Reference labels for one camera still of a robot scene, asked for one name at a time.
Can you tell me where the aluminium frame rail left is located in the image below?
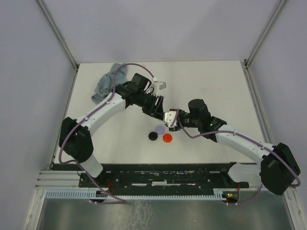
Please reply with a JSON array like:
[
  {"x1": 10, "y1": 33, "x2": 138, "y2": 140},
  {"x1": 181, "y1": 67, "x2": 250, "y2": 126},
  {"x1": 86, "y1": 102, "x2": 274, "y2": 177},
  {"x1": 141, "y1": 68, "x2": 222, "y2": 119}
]
[{"x1": 35, "y1": 0, "x2": 79, "y2": 69}]

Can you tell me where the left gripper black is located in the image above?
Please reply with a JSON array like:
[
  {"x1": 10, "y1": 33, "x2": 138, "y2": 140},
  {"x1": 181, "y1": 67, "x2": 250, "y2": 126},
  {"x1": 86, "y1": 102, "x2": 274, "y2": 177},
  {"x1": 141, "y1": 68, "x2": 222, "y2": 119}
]
[{"x1": 136, "y1": 92, "x2": 165, "y2": 121}]

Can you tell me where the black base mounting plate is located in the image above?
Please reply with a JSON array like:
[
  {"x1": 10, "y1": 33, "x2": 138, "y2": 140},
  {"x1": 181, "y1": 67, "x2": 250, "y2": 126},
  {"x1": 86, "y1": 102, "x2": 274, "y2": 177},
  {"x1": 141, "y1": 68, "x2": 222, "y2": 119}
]
[{"x1": 78, "y1": 162, "x2": 249, "y2": 192}]

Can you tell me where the purple earbud charging case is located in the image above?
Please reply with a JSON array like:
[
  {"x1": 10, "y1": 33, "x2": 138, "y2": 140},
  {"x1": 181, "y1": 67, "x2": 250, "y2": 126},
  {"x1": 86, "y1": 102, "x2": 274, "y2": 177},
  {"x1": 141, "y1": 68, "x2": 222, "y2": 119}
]
[{"x1": 155, "y1": 125, "x2": 165, "y2": 135}]

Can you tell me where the orange earbud charging case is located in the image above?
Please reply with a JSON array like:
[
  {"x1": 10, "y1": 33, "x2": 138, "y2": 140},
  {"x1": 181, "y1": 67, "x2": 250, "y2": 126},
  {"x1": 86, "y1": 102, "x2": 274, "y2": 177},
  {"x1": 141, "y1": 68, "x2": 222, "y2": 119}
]
[{"x1": 163, "y1": 133, "x2": 173, "y2": 143}]

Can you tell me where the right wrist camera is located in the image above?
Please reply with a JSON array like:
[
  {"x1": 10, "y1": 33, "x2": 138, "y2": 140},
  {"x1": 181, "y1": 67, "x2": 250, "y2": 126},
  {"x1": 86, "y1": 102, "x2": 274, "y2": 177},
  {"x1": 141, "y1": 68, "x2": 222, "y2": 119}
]
[{"x1": 163, "y1": 109, "x2": 179, "y2": 128}]

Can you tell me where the blue crumpled cloth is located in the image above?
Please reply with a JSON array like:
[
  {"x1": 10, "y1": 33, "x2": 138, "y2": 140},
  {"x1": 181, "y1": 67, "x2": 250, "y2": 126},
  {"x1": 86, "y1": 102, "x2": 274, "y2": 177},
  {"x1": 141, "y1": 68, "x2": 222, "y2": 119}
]
[{"x1": 91, "y1": 63, "x2": 128, "y2": 104}]

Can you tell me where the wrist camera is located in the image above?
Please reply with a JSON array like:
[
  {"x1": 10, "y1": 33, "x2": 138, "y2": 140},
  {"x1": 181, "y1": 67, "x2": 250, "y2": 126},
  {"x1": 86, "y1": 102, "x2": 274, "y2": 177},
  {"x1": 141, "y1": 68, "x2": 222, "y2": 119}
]
[
  {"x1": 163, "y1": 109, "x2": 179, "y2": 128},
  {"x1": 151, "y1": 81, "x2": 166, "y2": 95}
]

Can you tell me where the aluminium frame rail right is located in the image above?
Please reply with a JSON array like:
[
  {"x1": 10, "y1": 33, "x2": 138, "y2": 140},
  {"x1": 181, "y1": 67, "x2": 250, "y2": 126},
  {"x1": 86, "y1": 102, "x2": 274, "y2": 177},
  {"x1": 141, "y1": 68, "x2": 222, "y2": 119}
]
[{"x1": 240, "y1": 60, "x2": 280, "y2": 145}]

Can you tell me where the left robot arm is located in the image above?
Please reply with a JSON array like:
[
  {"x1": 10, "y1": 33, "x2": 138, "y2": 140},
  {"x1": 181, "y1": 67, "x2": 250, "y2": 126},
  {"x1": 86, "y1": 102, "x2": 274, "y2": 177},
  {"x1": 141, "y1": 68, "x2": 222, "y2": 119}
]
[{"x1": 59, "y1": 73, "x2": 166, "y2": 187}]

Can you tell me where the black earbud charging case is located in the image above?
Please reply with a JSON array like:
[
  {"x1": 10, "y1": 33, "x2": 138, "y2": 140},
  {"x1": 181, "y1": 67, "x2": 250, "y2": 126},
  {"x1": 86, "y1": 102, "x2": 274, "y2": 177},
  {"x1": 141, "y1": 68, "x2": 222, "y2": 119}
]
[{"x1": 148, "y1": 131, "x2": 158, "y2": 141}]

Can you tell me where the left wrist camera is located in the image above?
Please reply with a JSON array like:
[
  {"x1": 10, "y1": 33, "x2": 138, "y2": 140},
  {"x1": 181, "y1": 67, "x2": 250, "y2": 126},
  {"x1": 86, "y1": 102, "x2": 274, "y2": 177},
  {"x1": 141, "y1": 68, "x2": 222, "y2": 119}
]
[{"x1": 151, "y1": 81, "x2": 166, "y2": 95}]

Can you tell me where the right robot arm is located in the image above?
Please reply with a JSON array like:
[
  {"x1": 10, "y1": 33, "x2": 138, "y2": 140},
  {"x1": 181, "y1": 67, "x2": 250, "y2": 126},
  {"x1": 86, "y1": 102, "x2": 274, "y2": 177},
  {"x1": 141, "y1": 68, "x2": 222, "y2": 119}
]
[{"x1": 164, "y1": 99, "x2": 301, "y2": 195}]

